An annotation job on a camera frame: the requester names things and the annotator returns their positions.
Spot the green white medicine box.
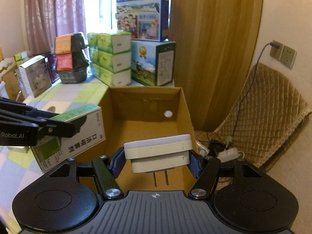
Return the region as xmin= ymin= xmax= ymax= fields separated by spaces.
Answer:
xmin=31 ymin=104 xmax=105 ymax=173

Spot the white power strip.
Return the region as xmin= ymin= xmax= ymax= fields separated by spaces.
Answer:
xmin=198 ymin=147 xmax=246 ymax=163

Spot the checkered tablecloth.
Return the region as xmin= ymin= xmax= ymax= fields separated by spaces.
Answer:
xmin=0 ymin=74 xmax=175 ymax=232

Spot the white appliance box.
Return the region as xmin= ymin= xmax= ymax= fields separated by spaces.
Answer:
xmin=17 ymin=55 xmax=52 ymax=97

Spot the brown paper bag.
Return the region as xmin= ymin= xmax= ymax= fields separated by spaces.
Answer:
xmin=1 ymin=57 xmax=25 ymax=102

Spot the brown cardboard box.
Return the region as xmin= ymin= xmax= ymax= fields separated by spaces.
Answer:
xmin=76 ymin=87 xmax=197 ymax=193

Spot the black plastic basket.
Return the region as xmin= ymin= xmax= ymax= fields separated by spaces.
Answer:
xmin=58 ymin=66 xmax=87 ymax=84

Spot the red black food container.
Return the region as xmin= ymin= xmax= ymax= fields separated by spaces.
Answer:
xmin=56 ymin=50 xmax=89 ymax=72

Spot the purple box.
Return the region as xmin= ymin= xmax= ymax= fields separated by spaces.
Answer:
xmin=47 ymin=53 xmax=59 ymax=83

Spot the orange black food container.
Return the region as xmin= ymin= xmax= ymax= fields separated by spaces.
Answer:
xmin=54 ymin=32 xmax=87 ymax=54

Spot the quilted brown cushion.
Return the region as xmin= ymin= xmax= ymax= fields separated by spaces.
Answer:
xmin=195 ymin=63 xmax=311 ymax=172

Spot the green tissue pack stack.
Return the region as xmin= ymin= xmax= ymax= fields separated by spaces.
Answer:
xmin=87 ymin=31 xmax=132 ymax=86

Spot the green blue milk box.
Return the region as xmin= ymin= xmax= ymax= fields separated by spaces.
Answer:
xmin=131 ymin=40 xmax=176 ymax=86

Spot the purple curtain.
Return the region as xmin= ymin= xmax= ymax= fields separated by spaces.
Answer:
xmin=24 ymin=0 xmax=86 ymax=54

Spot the wooden wardrobe panel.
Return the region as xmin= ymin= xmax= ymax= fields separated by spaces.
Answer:
xmin=169 ymin=0 xmax=263 ymax=131

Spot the blue milk carton box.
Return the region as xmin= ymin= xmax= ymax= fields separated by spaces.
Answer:
xmin=116 ymin=0 xmax=169 ymax=42

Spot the wall socket with plug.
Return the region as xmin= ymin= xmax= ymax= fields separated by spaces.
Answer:
xmin=270 ymin=40 xmax=284 ymax=61

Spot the empty wall socket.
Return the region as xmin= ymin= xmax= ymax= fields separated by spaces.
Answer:
xmin=280 ymin=45 xmax=297 ymax=69

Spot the black power cable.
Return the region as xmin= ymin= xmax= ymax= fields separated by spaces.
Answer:
xmin=207 ymin=42 xmax=276 ymax=149

